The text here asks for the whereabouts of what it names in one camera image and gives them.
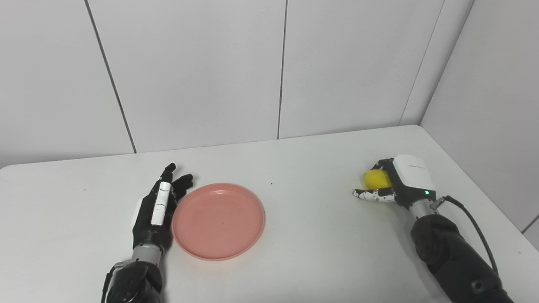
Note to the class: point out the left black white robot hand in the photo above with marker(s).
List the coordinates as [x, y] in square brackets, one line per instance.
[156, 206]

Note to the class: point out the pink plastic plate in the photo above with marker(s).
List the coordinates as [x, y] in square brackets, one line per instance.
[218, 221]

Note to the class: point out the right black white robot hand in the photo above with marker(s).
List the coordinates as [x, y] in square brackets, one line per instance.
[406, 181]

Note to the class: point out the yellow lemon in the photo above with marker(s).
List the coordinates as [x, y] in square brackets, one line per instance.
[377, 179]

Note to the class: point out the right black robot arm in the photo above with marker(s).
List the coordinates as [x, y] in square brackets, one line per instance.
[452, 256]

